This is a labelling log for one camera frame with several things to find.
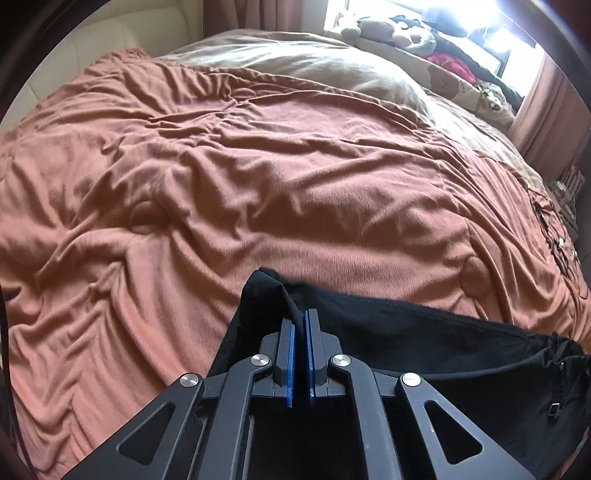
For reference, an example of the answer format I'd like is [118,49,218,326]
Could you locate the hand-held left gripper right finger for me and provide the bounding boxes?
[302,308,536,480]

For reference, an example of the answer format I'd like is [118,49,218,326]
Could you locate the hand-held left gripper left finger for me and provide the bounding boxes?
[60,318,296,480]

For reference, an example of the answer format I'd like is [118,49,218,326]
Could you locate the black pants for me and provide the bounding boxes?
[208,267,591,480]

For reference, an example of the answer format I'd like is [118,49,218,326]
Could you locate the brown blanket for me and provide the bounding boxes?
[0,48,591,480]

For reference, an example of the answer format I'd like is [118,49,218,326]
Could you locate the bear print cushion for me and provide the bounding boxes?
[402,46,519,127]

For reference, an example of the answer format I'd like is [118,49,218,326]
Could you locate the white rack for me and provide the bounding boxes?
[547,161,583,232]

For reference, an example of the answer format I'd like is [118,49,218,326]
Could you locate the red cloth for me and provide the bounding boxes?
[425,52,476,85]

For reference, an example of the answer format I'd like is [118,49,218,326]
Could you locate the beige plush toy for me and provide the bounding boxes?
[339,18,366,41]

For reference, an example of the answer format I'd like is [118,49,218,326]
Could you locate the black and white plush toy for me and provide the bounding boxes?
[360,15,439,55]

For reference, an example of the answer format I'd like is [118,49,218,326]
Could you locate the bright window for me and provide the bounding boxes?
[323,0,546,61]

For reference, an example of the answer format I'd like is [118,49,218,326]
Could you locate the cream padded headboard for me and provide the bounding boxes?
[4,0,206,121]

